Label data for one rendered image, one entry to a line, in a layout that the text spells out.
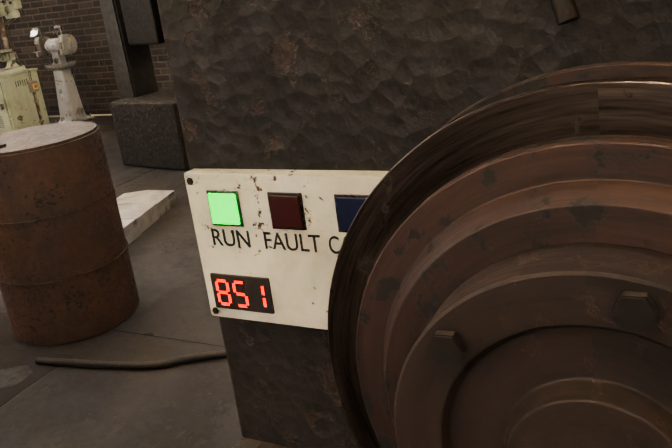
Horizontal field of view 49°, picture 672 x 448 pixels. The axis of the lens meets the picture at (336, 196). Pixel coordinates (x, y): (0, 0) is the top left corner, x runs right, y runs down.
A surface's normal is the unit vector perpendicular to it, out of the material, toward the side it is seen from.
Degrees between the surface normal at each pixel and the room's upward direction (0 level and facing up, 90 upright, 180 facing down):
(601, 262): 0
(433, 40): 90
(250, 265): 90
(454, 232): 44
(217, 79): 90
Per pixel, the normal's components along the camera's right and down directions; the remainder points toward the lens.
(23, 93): 0.89, 0.03
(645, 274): 0.05, -0.92
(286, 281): -0.44, 0.33
